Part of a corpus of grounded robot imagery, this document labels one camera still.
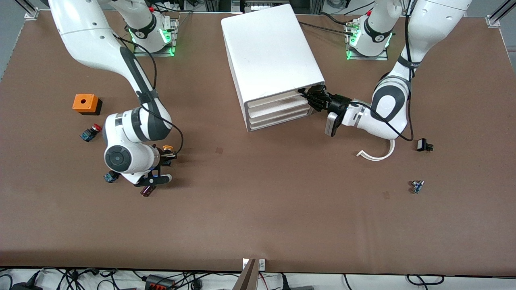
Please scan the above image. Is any white plastic drawer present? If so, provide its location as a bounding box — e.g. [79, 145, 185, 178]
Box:
[248, 103, 315, 124]
[248, 97, 315, 118]
[249, 109, 314, 131]
[247, 89, 313, 112]

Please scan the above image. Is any white drawer cabinet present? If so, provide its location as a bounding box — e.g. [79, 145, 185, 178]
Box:
[221, 4, 325, 133]

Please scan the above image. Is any red push button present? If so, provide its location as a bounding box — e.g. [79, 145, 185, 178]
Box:
[79, 124, 103, 142]

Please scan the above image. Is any white curved plastic piece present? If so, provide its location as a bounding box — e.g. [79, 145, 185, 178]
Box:
[356, 139, 396, 162]

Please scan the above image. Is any orange box with hole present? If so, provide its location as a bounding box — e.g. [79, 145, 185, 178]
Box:
[72, 93, 103, 116]

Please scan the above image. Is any black orange power strip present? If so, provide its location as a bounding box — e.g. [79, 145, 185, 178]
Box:
[144, 274, 176, 290]

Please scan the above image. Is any wooden beam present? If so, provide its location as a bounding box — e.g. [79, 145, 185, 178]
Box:
[233, 259, 258, 290]

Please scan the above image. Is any black plug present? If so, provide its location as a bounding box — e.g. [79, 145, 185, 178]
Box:
[278, 273, 315, 290]

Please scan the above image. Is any black table cable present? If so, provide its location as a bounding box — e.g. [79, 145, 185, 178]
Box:
[299, 21, 355, 36]
[318, 12, 355, 27]

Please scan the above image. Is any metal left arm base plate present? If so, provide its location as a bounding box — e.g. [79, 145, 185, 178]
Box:
[345, 22, 389, 61]

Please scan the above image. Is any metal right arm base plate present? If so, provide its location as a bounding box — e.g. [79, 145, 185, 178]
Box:
[133, 18, 178, 57]

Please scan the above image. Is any small metal bracket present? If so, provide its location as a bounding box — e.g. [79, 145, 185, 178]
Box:
[242, 258, 266, 271]

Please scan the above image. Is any aluminium frame bracket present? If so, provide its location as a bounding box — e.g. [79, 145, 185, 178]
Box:
[487, 0, 516, 28]
[15, 0, 40, 21]

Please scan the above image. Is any black looped cable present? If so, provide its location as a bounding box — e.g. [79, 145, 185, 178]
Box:
[406, 274, 445, 286]

